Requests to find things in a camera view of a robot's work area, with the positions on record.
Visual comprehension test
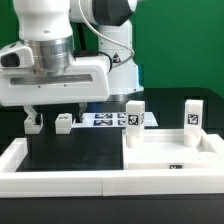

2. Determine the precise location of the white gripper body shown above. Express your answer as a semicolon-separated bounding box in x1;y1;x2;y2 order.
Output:
0;55;110;106

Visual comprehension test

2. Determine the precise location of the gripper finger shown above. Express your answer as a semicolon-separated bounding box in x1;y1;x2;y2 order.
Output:
24;105;42;125
76;102;87;123

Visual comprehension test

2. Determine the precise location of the white square tabletop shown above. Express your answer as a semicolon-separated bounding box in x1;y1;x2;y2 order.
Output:
122;129;224;170

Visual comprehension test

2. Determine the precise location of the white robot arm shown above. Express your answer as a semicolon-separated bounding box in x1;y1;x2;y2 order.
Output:
0;0;138;125

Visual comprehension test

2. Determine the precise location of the white sheet with fiducial markers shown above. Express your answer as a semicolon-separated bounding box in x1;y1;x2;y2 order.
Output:
71;112;159;129

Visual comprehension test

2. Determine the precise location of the white U-shaped obstacle fence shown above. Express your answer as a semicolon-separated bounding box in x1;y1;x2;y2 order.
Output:
0;138;224;198

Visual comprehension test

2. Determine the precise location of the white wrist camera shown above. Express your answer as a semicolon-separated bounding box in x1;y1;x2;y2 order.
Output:
0;42;34;69

